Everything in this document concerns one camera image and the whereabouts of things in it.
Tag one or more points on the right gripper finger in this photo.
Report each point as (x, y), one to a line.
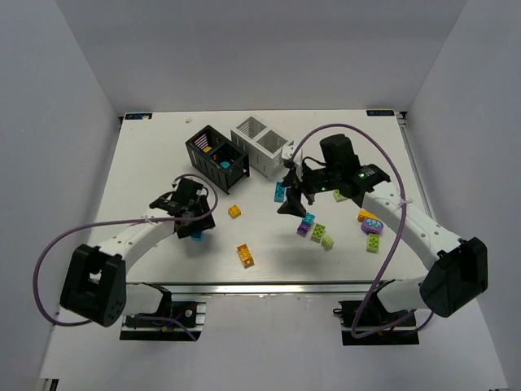
(292, 205)
(290, 179)

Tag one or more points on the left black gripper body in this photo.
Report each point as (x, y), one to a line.
(194, 224)

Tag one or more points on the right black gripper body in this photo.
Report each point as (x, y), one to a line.
(299, 186)

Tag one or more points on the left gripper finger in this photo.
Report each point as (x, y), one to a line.
(184, 229)
(203, 223)

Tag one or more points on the small teal lego brick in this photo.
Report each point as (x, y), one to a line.
(198, 236)

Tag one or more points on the teal square lego brick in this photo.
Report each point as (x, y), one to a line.
(308, 219)

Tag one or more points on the purple lego brick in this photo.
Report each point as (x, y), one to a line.
(303, 229)

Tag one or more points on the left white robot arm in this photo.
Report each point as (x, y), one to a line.
(95, 286)

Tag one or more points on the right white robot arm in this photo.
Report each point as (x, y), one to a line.
(457, 268)

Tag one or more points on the teal long lego brick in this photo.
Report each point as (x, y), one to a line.
(280, 193)

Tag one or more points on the green lego brick upper right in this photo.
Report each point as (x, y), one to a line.
(338, 196)

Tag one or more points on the small orange lego brick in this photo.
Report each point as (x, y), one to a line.
(234, 211)

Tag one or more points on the green lego brick centre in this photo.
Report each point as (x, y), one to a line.
(318, 233)

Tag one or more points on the white slotted container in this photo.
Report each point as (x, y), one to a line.
(263, 144)

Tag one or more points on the orange lego brick right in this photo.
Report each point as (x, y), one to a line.
(363, 215)

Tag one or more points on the long orange lego brick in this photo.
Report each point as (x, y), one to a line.
(245, 256)

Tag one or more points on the pale green lego brick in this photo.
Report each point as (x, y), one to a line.
(327, 242)

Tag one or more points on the black slotted container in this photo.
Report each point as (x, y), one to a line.
(222, 150)

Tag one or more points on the purple paw print piece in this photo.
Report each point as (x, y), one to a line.
(372, 226)

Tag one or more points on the green lego brick lower right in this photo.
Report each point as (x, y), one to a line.
(372, 243)

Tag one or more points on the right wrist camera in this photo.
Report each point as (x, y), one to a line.
(291, 158)

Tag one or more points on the aluminium rail front edge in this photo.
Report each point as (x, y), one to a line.
(255, 288)

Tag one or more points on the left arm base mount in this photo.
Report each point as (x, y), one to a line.
(183, 322)

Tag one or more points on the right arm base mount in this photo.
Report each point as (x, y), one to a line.
(400, 327)

